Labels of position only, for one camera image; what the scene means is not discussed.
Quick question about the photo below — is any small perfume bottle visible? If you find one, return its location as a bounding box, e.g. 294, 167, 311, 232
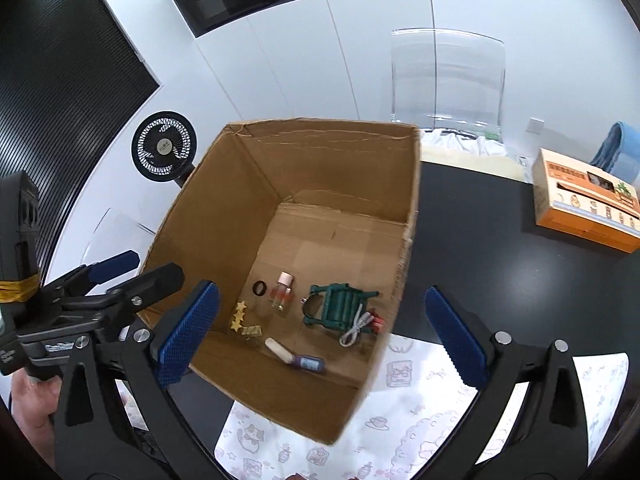
269, 271, 296, 314

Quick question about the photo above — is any black window blind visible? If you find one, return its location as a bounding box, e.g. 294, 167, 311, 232
0, 0, 161, 281

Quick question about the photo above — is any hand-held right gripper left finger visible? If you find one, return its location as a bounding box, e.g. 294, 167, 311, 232
52, 280, 226, 480

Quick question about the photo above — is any green miniature bench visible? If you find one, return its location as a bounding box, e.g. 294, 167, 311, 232
302, 282, 380, 334

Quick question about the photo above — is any person's left hand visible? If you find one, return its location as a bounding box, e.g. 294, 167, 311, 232
10, 372, 63, 466

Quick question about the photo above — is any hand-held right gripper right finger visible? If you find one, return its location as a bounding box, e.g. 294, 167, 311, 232
423, 286, 597, 480

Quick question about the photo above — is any white printed table mat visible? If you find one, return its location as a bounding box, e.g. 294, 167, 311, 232
214, 335, 630, 480

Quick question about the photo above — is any white cloth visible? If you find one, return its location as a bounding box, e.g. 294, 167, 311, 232
420, 127, 508, 157

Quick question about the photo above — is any black desk fan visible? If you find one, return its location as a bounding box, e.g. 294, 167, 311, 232
131, 111, 197, 189

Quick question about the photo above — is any orange tissue box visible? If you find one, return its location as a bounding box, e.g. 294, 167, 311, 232
531, 147, 640, 255

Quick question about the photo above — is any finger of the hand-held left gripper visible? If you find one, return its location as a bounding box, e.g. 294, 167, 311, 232
57, 261, 186, 323
42, 250, 141, 302

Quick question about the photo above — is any small purple bottle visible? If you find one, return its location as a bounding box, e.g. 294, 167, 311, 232
290, 352, 327, 374

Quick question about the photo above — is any yellow star hair clip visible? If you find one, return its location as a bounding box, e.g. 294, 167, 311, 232
230, 301, 250, 332

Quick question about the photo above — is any brown cardboard box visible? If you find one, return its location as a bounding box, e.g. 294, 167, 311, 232
136, 119, 422, 445

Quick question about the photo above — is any white coiled cable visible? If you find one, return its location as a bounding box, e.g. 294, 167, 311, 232
339, 307, 374, 349

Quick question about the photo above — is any clear acrylic chair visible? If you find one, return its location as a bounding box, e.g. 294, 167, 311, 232
390, 27, 507, 134

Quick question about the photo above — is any blue folded towel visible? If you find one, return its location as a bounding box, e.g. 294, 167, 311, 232
590, 121, 640, 184

